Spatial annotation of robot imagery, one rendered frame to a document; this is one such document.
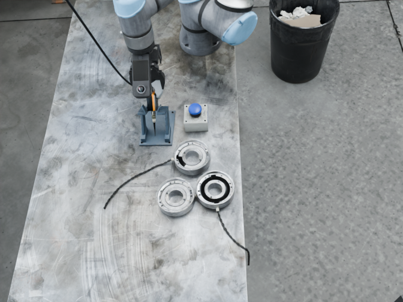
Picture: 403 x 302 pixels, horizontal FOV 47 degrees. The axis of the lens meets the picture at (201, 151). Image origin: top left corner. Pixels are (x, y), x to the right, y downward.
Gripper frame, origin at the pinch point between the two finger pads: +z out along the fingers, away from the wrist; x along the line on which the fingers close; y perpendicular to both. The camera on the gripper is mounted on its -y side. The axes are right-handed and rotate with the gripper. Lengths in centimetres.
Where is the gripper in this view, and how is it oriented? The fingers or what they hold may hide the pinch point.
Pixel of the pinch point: (152, 97)
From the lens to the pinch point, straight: 133.7
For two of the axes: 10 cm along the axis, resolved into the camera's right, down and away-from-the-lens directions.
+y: 0.5, -8.4, 5.3
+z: 0.7, 5.4, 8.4
